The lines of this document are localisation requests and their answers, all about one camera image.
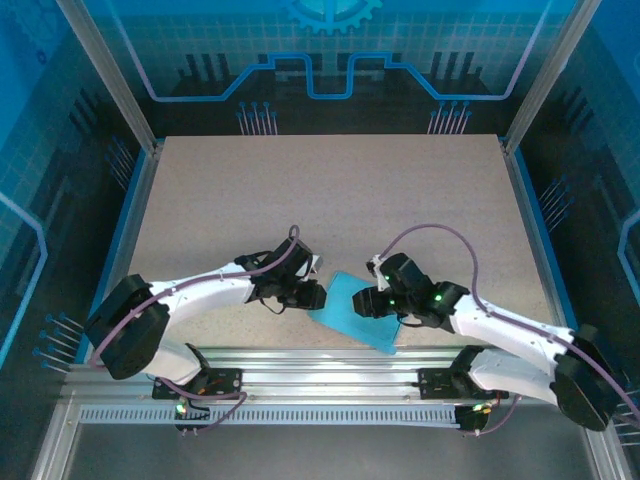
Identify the white and blue paper box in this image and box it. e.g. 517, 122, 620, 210
307, 270, 404, 356

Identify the small black electronics module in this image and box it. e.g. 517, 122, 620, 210
454, 402, 494, 434
173, 394, 212, 417

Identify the blue table edge strip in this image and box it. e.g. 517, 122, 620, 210
94, 149, 151, 296
513, 149, 584, 336

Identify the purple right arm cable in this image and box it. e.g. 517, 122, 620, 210
377, 223, 640, 437

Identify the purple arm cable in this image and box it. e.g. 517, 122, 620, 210
377, 223, 640, 437
91, 224, 301, 437

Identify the aluminium mounting rail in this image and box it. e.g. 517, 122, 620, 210
63, 346, 599, 401

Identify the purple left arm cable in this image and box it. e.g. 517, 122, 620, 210
91, 224, 301, 437

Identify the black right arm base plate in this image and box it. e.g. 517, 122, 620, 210
417, 367, 510, 401

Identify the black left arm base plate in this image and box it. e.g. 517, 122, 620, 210
152, 367, 245, 401

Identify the grey slotted cable duct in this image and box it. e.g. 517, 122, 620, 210
78, 403, 462, 427

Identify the aluminium side rail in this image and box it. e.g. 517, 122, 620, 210
501, 137, 571, 334
107, 139, 165, 286

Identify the aluminium bottom frame bar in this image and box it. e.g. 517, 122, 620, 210
29, 394, 84, 480
579, 424, 634, 480

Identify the aluminium frame post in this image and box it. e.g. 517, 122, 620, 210
502, 0, 604, 156
53, 0, 165, 154

